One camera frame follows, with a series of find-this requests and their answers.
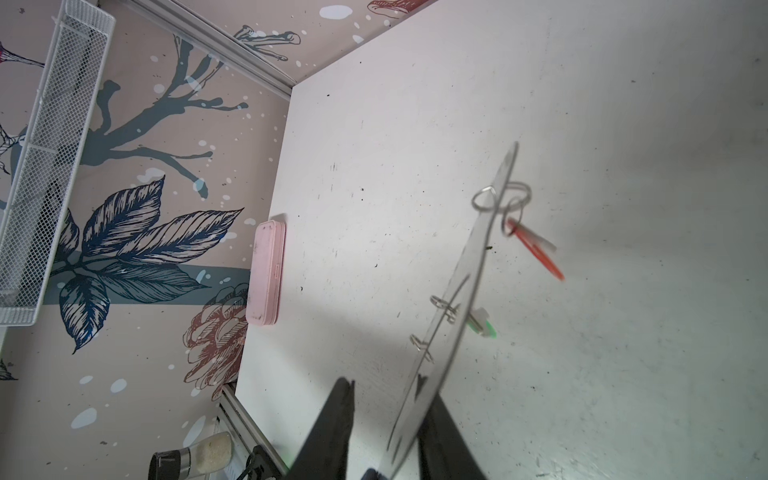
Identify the steel split ring end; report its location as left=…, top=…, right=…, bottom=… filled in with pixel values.
left=470, top=181, right=534, bottom=238

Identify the white wire mesh basket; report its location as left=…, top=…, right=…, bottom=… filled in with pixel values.
left=1, top=1, right=116, bottom=327

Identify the green capped key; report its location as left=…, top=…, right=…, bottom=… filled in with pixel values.
left=467, top=308, right=497, bottom=338

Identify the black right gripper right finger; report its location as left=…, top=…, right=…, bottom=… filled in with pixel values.
left=418, top=396, right=487, bottom=480

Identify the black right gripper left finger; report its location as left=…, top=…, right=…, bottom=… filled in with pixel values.
left=285, top=377, right=355, bottom=480

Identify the steel split ring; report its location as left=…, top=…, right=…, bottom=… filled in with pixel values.
left=409, top=333, right=436, bottom=365
left=428, top=293, right=461, bottom=325

